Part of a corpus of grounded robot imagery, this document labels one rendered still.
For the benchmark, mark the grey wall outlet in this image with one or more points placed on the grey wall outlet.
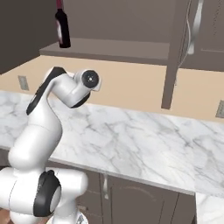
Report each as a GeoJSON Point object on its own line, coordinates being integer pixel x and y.
{"type": "Point", "coordinates": [23, 82]}
{"type": "Point", "coordinates": [220, 109]}

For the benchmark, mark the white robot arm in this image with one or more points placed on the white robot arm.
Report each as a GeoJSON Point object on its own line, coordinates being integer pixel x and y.
{"type": "Point", "coordinates": [38, 137]}

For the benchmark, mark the narrow brown base cabinet door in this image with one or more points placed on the narrow brown base cabinet door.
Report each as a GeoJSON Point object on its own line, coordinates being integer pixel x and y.
{"type": "Point", "coordinates": [92, 198]}

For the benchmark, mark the open brown wall cabinet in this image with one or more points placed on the open brown wall cabinet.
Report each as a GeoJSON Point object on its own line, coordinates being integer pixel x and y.
{"type": "Point", "coordinates": [116, 43]}

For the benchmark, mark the brown cabinet door, wide panel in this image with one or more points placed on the brown cabinet door, wide panel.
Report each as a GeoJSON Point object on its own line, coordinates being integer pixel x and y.
{"type": "Point", "coordinates": [20, 32]}

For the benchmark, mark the dark red wine bottle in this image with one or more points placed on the dark red wine bottle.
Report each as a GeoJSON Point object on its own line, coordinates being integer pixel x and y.
{"type": "Point", "coordinates": [63, 30]}

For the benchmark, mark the brown wall cabinet door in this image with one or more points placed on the brown wall cabinet door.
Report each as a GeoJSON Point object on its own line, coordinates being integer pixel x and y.
{"type": "Point", "coordinates": [211, 35]}

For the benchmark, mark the wide brown base cabinet door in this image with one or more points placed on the wide brown base cabinet door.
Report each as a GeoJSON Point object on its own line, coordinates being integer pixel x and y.
{"type": "Point", "coordinates": [140, 204]}

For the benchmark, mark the brown cabinet door, narrow edge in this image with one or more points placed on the brown cabinet door, narrow edge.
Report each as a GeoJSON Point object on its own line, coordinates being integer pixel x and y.
{"type": "Point", "coordinates": [170, 73]}

